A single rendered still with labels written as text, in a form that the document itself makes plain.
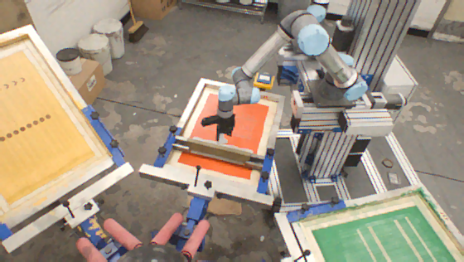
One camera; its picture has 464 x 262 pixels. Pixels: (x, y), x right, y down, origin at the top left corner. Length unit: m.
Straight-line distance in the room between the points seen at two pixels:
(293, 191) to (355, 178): 0.55
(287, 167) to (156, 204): 1.12
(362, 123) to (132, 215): 1.85
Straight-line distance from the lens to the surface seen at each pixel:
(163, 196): 2.94
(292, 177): 2.86
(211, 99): 2.27
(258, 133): 2.08
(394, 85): 2.28
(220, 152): 1.86
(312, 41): 1.46
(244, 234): 2.78
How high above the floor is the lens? 2.48
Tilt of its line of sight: 46 degrees down
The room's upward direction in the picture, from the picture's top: 5 degrees clockwise
